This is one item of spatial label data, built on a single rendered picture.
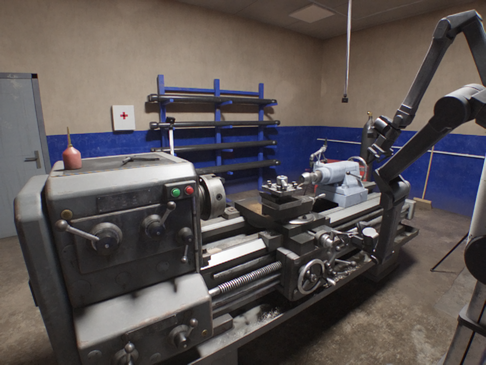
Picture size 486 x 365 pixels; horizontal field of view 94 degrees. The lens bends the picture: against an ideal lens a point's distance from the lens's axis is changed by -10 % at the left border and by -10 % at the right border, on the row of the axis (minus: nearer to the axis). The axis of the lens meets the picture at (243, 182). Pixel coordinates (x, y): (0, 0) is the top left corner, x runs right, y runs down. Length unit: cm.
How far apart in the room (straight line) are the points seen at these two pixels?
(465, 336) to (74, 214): 135
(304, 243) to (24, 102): 382
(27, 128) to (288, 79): 476
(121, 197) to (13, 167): 338
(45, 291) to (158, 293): 40
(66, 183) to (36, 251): 24
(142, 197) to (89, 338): 53
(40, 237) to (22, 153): 327
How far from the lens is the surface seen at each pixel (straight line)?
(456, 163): 535
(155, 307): 113
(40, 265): 107
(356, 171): 226
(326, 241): 144
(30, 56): 432
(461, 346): 115
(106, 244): 96
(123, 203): 100
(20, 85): 424
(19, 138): 423
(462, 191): 540
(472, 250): 93
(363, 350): 214
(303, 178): 184
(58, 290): 112
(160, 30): 461
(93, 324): 113
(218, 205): 131
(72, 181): 100
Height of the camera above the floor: 152
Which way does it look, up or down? 15 degrees down
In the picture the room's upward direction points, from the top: straight up
